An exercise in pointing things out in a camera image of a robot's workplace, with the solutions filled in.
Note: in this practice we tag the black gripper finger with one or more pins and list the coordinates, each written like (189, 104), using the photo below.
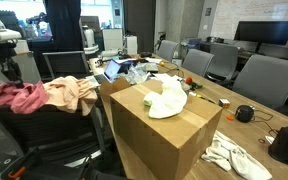
(10, 71)
(17, 71)

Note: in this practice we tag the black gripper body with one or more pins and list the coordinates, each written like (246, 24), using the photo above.
(0, 51)

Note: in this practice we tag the pink cloth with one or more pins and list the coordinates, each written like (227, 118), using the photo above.
(24, 100)

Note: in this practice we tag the peach cloth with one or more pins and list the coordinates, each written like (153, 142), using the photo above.
(67, 93)

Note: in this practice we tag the black mesh chair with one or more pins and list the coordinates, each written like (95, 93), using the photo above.
(67, 65)

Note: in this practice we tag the office chair with headrest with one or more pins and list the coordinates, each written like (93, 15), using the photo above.
(44, 133)

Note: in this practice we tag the small open cardboard box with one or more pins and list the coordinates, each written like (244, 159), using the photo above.
(112, 88)

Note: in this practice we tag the white cabinet box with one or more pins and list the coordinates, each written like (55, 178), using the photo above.
(113, 39)

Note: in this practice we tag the white desktop box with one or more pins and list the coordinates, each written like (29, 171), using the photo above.
(131, 45)

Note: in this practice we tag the grey conference chair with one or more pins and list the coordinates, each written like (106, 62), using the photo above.
(167, 50)
(267, 80)
(197, 63)
(225, 60)

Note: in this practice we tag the large cardboard box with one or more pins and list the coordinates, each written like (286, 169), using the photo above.
(157, 146)

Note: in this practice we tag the grey cabinet wooden top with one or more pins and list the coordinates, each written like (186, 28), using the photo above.
(30, 71)

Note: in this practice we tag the black curtain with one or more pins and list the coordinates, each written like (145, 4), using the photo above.
(64, 26)

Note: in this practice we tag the white appliance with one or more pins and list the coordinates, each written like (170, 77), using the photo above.
(90, 38)

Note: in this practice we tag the silver laptop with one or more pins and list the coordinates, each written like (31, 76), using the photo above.
(112, 70)

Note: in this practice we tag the orange black bar clamp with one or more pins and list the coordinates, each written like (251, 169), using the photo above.
(15, 171)

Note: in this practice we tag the clear plastic bags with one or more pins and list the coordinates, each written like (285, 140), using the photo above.
(137, 73)

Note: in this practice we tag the dark grey door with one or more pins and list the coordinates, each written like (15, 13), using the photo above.
(139, 20)

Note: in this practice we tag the white paper sheet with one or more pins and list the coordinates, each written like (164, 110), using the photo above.
(154, 60)

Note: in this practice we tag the white paper stack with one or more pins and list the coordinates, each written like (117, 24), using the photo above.
(160, 77)

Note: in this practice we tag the yellow ball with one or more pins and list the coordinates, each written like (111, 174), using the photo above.
(162, 63)

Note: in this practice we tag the cream white cloth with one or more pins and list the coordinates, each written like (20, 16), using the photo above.
(167, 100)

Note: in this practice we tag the orange ball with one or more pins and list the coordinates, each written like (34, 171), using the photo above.
(189, 80)

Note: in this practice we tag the green black small device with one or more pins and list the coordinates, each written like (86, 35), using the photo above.
(197, 85)

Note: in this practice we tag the small yellow piece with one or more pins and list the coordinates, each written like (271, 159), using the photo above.
(199, 96)

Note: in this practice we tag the Rubik's cube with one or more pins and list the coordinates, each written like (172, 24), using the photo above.
(224, 103)

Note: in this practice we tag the small orange piece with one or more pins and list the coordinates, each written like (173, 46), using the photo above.
(230, 117)

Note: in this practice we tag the white rag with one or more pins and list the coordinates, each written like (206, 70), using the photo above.
(230, 156)

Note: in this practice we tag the round black speaker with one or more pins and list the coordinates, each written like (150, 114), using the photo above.
(244, 113)

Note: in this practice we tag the black computer monitor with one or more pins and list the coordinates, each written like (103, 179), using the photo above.
(264, 32)

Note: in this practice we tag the black cylindrical device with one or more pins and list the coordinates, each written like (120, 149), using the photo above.
(287, 145)

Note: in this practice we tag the white wall plate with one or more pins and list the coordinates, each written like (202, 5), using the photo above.
(205, 27)

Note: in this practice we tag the dark wall sign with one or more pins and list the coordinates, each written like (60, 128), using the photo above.
(208, 11)

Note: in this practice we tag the wall whiteboard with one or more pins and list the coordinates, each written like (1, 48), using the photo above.
(250, 10)

